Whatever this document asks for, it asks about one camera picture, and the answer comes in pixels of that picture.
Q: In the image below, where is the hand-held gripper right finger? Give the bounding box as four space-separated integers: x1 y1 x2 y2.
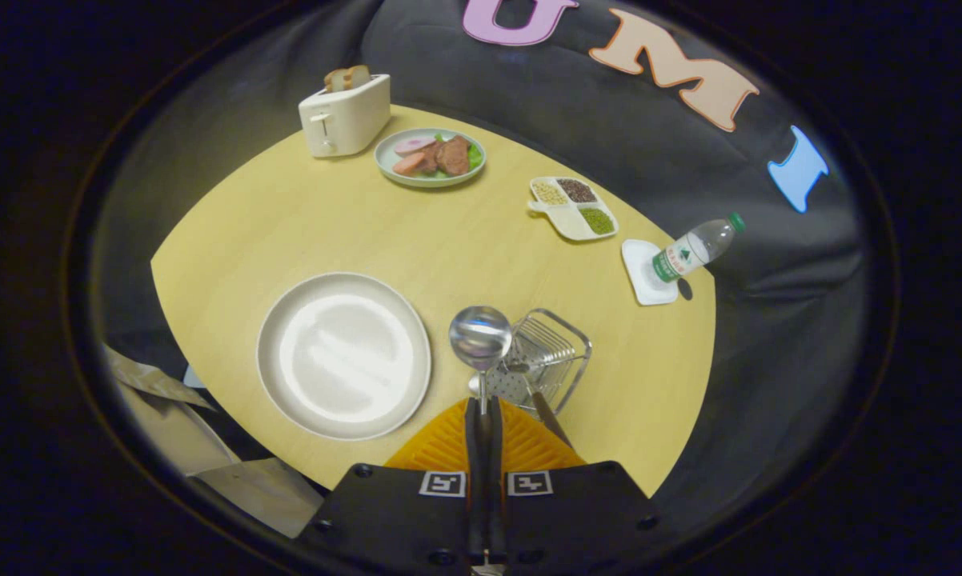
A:
485 398 662 576

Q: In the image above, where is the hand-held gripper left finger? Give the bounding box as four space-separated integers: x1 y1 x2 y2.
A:
297 398 486 576

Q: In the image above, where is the wooden handled metal fork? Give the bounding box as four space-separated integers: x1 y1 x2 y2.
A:
507 362 574 449

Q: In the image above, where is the wooden handled metal spoon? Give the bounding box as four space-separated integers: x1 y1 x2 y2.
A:
449 306 514 417

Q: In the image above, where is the large white plate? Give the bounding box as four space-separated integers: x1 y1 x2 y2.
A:
256 272 432 442

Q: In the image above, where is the beige paper bag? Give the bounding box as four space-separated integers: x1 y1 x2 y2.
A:
101 344 326 538

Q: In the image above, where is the white square coaster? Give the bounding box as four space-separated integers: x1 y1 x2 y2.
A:
621 238 680 306

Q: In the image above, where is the white divided bean dish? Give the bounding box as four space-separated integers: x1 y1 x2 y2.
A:
527 176 619 242

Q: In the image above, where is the pale green food plate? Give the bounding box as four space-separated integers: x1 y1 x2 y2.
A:
374 128 487 189

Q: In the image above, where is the clear water bottle green cap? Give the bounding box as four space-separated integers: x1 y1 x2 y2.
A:
651 212 747 283

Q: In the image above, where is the green lettuce leaf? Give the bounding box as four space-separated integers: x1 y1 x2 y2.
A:
435 132 484 170

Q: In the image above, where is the brown meat piece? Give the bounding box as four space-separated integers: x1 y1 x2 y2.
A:
421 134 471 177

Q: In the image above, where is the cream toaster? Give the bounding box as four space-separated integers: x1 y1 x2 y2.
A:
299 74 391 158

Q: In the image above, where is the metal wire cutlery basket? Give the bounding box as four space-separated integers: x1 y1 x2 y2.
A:
469 308 593 417

